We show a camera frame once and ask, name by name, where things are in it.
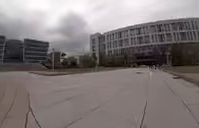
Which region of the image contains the row of dark trees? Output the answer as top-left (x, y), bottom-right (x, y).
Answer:
top-left (166, 42), bottom-right (199, 66)

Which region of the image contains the large white curved building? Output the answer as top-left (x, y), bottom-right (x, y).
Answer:
top-left (89, 17), bottom-right (199, 66)

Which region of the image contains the grey concrete paved road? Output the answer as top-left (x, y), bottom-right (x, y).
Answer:
top-left (0, 67), bottom-right (199, 128)

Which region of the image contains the grass strip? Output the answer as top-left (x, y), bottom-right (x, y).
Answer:
top-left (162, 64), bottom-right (199, 90)
top-left (29, 67), bottom-right (121, 77)

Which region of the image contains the pole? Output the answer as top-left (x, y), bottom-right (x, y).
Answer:
top-left (51, 48), bottom-right (55, 72)

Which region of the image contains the dark glass building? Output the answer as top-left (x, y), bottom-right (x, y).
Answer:
top-left (3, 39), bottom-right (25, 63)

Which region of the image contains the group of trees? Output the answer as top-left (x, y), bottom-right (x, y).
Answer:
top-left (60, 52), bottom-right (99, 69)

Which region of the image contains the row of thin trees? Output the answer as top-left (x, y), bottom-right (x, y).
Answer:
top-left (98, 49), bottom-right (138, 68)

